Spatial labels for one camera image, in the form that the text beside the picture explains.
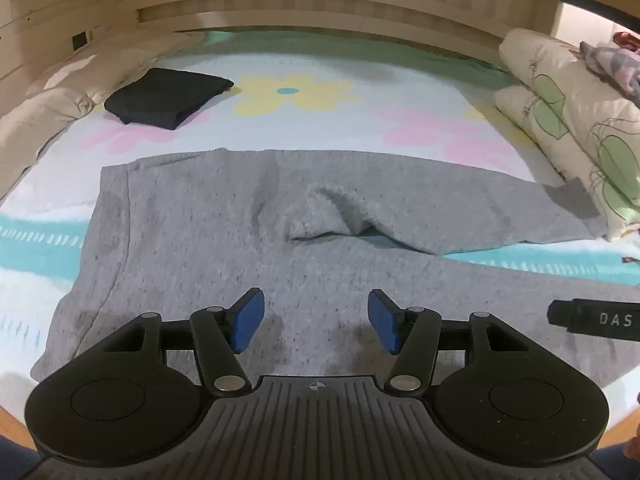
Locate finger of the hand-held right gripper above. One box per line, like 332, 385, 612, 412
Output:
547, 298, 640, 343

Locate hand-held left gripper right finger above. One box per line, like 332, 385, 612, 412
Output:
367, 289, 556, 395

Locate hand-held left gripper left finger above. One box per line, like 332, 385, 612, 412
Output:
75, 287, 266, 398

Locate grey pants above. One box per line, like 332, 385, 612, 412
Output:
30, 147, 640, 411

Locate cream floral quilt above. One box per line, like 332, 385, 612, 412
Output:
492, 27, 640, 242

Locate black folded garment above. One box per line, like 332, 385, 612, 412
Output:
104, 67, 234, 132

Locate purple patterned cloth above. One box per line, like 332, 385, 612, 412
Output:
580, 40, 640, 97

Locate slatted wooden headboard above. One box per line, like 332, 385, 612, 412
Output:
0, 0, 566, 81

